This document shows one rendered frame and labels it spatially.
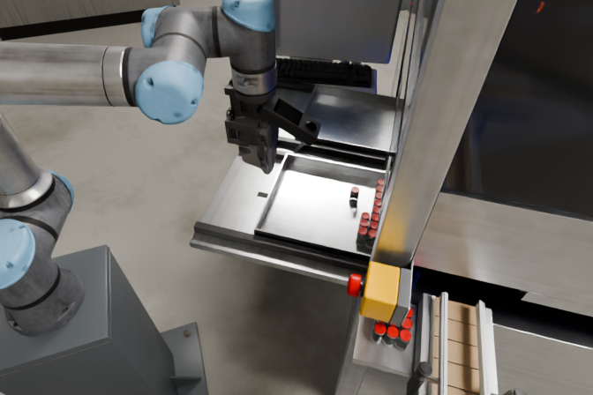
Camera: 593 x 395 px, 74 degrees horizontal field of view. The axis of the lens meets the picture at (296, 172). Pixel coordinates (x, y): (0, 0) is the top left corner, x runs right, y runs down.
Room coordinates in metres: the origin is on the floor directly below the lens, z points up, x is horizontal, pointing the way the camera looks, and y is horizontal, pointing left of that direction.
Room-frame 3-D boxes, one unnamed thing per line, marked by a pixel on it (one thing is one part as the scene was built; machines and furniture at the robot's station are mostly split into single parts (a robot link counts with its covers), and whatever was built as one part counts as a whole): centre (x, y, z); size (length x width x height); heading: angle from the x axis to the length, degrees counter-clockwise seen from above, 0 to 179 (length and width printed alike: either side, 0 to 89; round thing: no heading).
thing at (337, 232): (0.60, -0.10, 0.90); 0.34 x 0.26 x 0.04; 75
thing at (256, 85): (0.57, 0.07, 1.27); 0.08 x 0.08 x 0.05
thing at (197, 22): (0.55, 0.17, 1.35); 0.11 x 0.11 x 0.08; 5
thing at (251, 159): (0.56, 0.08, 1.08); 0.06 x 0.03 x 0.09; 75
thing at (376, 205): (0.58, -0.19, 0.90); 0.18 x 0.02 x 0.05; 165
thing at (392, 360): (0.30, -0.19, 0.87); 0.14 x 0.13 x 0.02; 75
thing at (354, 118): (0.93, -0.19, 0.90); 0.34 x 0.26 x 0.04; 75
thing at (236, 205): (0.78, -0.08, 0.87); 0.70 x 0.48 x 0.02; 165
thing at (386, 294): (0.33, -0.15, 1.00); 0.08 x 0.07 x 0.07; 75
